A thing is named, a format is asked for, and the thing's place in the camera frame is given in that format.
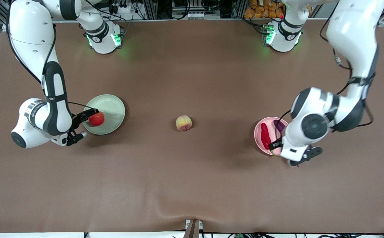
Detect red chili pepper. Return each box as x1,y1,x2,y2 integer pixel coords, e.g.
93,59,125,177
260,123,277,157

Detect purple eggplant with green calyx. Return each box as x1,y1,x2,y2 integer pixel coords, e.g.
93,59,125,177
273,119,287,133

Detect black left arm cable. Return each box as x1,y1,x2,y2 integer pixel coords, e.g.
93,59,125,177
278,18,375,129

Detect brown table cover mat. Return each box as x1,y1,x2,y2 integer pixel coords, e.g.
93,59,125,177
0,19,384,233

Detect light green round plate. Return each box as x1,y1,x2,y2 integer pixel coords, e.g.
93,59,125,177
82,94,126,136

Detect brown post with white bracket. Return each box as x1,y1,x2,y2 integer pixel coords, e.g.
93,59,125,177
184,219,203,238

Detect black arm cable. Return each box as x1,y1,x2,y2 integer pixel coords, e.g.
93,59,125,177
278,18,375,129
6,0,97,111

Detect pink round plate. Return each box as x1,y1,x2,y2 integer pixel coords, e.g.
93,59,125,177
254,117,290,156

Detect white power strip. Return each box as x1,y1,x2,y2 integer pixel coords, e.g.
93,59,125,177
109,0,134,14

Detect upright aluminium frame profile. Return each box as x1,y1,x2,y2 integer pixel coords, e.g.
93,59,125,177
233,0,247,19
144,0,158,20

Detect long silver frame rail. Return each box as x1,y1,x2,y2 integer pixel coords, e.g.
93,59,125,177
2,17,384,24

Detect red pomegranate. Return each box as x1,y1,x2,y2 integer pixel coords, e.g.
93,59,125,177
89,111,105,127

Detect pile of orange bumpy items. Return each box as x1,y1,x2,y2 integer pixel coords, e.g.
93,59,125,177
244,0,287,19

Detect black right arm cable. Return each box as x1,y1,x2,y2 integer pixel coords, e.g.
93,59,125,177
6,0,97,111

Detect yellow pink peach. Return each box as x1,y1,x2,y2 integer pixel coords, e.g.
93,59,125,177
175,115,193,132

